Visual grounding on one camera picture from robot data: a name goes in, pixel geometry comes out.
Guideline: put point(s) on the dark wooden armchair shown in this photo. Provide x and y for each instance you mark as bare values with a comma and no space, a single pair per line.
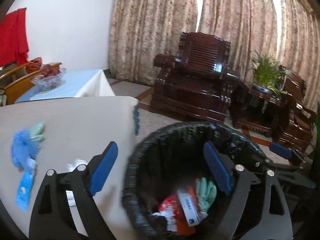
192,85
295,125

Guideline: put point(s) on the red cloth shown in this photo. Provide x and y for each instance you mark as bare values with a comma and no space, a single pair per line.
12,37

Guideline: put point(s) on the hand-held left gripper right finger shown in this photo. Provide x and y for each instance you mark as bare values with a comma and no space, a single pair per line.
217,170

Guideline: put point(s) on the white carton box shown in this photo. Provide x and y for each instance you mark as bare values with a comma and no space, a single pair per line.
188,210

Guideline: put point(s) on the teal scalloped tablecloth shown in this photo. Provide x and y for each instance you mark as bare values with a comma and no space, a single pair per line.
136,120

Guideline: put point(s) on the floral beige curtain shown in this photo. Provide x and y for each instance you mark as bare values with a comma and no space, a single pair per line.
150,30

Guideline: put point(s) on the red foil packet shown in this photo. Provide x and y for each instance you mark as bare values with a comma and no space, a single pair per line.
171,203

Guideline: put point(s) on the white tissue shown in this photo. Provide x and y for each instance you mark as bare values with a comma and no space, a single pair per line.
75,164
165,215

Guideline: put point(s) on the red apple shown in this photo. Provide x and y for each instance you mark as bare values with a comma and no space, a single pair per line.
55,71
46,69

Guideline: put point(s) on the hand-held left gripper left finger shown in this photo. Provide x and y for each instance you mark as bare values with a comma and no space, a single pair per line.
103,170

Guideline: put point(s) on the green rubber glove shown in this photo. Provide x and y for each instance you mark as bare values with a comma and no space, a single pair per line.
37,131
206,195

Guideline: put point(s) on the potted green plant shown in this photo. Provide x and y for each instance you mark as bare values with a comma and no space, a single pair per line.
265,72

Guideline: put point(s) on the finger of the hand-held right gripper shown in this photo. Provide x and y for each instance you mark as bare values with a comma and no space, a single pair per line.
258,164
280,151

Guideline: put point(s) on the dark wooden side table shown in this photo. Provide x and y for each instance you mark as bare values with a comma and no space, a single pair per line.
252,105

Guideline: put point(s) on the trash bin with black bag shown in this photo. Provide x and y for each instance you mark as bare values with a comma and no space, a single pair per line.
162,155

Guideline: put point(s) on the glass fruit bowl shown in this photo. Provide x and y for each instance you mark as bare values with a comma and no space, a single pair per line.
47,81

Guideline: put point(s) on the blue mesh net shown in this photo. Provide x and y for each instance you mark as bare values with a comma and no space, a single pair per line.
22,145

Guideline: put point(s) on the red basket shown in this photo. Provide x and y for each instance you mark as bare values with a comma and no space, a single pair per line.
33,66

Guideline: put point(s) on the light blue tablecloth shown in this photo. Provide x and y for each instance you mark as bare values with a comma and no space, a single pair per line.
82,85

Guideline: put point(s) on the blue and white packet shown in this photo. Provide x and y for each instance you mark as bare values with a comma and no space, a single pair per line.
23,187

